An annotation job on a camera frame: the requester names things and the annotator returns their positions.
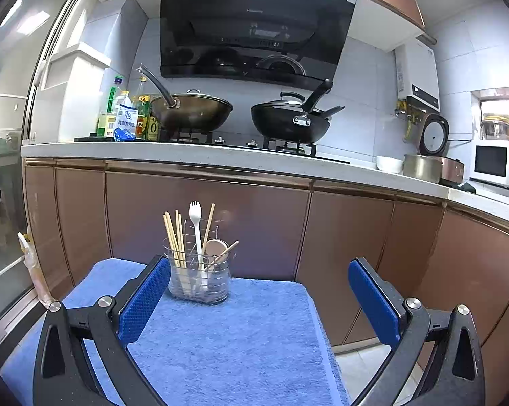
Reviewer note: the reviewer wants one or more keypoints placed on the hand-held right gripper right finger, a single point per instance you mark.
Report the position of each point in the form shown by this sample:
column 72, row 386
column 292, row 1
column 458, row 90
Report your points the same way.
column 373, row 300

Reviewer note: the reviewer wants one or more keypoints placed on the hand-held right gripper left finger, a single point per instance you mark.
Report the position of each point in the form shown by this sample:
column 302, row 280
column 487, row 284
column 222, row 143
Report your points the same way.
column 146, row 300

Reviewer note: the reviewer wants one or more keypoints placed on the thin grey chopstick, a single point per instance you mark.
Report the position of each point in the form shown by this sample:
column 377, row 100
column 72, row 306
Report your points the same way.
column 187, row 234

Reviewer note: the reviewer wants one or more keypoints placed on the white plastic spork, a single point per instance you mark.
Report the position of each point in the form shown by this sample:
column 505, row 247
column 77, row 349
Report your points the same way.
column 195, row 220

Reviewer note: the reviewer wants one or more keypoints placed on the blue terry towel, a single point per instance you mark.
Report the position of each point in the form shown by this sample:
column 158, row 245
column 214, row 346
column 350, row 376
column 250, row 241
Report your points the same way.
column 237, row 346

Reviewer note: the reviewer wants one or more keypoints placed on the row of brown cabinet doors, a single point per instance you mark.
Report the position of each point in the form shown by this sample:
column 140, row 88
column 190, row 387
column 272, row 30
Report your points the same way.
column 216, row 215

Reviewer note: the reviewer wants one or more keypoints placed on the beige plastic bag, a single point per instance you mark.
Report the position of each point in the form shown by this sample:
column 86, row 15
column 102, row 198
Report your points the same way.
column 32, row 270

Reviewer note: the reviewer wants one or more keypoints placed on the white bowl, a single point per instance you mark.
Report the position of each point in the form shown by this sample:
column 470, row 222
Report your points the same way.
column 389, row 164

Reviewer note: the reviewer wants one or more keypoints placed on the steel inner pot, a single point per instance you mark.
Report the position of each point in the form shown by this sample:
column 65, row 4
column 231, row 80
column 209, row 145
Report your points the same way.
column 421, row 169

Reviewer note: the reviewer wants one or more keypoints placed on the white kitchen countertop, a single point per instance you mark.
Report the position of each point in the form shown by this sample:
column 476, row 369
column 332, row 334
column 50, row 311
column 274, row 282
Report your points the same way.
column 195, row 156

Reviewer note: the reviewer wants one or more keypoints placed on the dark oil bottle white label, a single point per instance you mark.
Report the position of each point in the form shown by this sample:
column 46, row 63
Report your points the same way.
column 154, row 127

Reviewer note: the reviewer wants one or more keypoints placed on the white blue salt bag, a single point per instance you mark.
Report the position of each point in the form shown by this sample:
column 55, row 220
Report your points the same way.
column 125, row 126

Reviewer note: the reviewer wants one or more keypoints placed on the rose gold rice cooker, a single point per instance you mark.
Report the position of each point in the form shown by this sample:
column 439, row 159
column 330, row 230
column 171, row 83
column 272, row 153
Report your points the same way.
column 434, row 135

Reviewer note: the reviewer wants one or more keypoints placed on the white microwave oven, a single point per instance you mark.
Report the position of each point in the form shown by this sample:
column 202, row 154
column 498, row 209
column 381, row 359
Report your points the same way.
column 491, row 163

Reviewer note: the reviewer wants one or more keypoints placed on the black gas stove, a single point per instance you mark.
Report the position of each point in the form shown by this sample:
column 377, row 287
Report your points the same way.
column 237, row 141

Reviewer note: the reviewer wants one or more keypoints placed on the water heater pipes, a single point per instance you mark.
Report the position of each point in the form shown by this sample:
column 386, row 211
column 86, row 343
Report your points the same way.
column 406, row 112

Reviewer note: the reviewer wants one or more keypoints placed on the bronze wok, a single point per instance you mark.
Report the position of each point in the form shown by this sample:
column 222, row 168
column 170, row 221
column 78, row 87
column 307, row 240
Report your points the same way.
column 195, row 115

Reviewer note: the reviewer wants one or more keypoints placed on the black frying pan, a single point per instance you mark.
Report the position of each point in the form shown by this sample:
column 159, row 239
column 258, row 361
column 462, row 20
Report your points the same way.
column 280, row 129

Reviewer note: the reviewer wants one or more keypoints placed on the green label bottle blue cap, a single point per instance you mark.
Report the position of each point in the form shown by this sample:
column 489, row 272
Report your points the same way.
column 112, row 108

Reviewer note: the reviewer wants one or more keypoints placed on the oil bottle yellow cap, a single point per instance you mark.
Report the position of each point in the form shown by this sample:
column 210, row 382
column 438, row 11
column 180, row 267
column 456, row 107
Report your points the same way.
column 142, row 95

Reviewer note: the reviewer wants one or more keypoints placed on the stainless steel pots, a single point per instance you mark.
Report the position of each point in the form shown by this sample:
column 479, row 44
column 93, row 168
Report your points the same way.
column 497, row 129

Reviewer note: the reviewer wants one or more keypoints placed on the black pan lid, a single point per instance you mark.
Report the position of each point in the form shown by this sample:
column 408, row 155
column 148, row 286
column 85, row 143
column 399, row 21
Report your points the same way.
column 290, row 102

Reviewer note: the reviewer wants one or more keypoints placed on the white water heater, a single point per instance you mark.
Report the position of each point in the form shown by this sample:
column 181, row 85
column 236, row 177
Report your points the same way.
column 415, row 72

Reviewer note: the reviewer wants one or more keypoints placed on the sliding glass door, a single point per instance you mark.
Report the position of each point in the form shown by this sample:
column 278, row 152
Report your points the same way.
column 9, row 93

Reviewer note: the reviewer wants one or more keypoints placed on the black range hood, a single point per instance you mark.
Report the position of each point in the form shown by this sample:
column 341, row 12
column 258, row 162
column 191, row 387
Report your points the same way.
column 258, row 17

